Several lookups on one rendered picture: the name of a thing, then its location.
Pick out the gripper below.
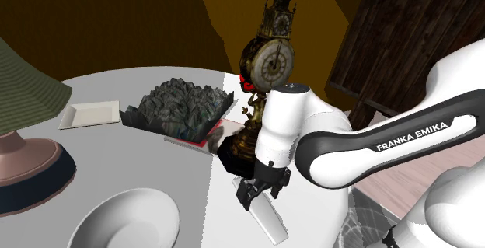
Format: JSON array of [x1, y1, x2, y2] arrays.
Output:
[[236, 158, 292, 212]]

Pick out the white flat remote control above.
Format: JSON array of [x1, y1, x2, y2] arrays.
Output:
[[232, 176, 290, 246]]

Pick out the red-edged flat book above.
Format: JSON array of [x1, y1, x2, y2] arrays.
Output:
[[163, 117, 246, 156]]

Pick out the grey mountain relief model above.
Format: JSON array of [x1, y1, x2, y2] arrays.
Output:
[[119, 76, 236, 145]]

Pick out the ornate brass clock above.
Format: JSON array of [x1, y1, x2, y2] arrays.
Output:
[[217, 0, 297, 180]]

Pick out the round white table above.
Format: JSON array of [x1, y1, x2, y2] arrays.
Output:
[[0, 65, 354, 248]]

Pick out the white round bowl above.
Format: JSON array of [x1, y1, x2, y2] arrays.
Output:
[[67, 187, 181, 248]]

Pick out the white rectangular plate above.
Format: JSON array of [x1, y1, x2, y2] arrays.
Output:
[[58, 100, 121, 131]]

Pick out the dark wooden cabinet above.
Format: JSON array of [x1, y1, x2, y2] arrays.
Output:
[[325, 0, 485, 131]]

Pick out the green shade table lamp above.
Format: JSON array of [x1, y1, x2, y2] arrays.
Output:
[[0, 37, 78, 218]]

